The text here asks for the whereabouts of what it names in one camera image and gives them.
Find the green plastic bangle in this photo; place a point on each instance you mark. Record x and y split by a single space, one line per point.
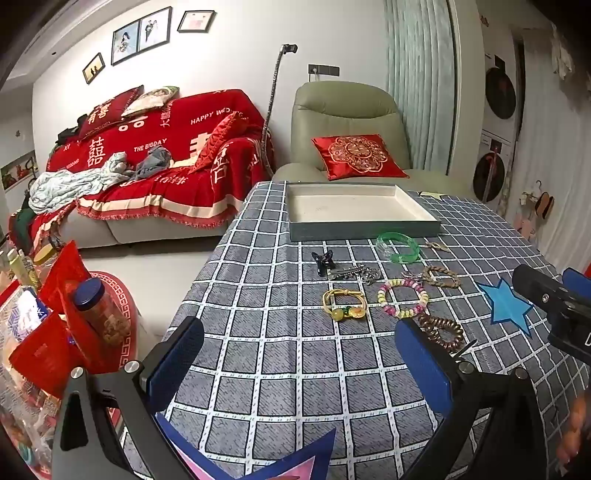
415 247

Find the person's right hand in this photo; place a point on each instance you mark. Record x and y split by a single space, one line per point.
575 429

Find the pale green curtain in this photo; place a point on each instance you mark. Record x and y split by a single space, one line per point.
420 69

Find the wall picture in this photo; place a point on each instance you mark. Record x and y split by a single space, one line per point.
16 170

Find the white patterned cushion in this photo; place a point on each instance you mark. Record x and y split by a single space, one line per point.
150 99

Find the jar with blue lid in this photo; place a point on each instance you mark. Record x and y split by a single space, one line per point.
101 314

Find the red satin cushion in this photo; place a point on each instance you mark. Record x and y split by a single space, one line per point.
217 143

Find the light striped blanket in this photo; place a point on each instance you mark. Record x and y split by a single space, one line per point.
69 187

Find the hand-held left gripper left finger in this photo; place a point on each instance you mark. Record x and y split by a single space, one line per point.
178 355

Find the small black picture frame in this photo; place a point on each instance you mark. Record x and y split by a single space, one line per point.
93 68

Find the green leather armchair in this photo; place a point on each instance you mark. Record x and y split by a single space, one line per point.
346 115

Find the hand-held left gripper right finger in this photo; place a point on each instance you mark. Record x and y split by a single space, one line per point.
425 364

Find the pink slippers on wall hooks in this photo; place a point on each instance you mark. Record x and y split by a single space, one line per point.
542 205

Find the blue and pink paper star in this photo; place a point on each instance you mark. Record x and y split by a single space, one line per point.
295 461

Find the grey sofa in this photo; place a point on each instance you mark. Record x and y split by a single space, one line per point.
138 233

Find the silver metal hair clip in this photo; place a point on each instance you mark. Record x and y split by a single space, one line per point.
344 275

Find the black framed portrait photo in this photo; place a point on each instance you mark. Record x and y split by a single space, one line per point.
154 27
125 41

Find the gooseneck phone stand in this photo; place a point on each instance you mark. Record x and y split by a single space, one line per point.
273 87

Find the black framed certificate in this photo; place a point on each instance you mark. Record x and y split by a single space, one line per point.
196 21

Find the red printed sofa cover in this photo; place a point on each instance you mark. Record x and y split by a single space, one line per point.
194 134

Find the beige hair clip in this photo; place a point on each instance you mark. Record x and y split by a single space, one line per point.
438 246

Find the black wall switch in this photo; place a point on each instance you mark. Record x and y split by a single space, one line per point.
323 70

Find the grey checked tablecloth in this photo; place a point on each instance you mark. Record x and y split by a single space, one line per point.
277 332

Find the hanging white clothes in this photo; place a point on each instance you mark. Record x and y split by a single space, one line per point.
562 50

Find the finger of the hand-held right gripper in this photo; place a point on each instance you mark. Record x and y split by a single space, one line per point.
578 284
535 286

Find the white tumble dryer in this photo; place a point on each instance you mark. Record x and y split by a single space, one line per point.
501 94

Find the red embroidered cushion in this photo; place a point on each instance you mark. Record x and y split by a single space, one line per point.
358 157

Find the grey tray with white lining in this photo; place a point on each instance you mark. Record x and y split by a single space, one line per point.
351 207

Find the black hair clip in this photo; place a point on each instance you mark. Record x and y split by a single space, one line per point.
322 263

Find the red paper bag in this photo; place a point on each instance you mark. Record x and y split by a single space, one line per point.
62 281
46 355

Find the white washing machine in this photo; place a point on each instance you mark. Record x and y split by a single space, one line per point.
489 170

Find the grey garment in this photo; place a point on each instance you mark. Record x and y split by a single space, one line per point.
152 164

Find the red cushion with gold print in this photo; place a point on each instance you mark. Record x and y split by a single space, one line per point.
106 113

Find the red round patterned tray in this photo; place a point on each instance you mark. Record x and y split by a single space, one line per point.
124 300

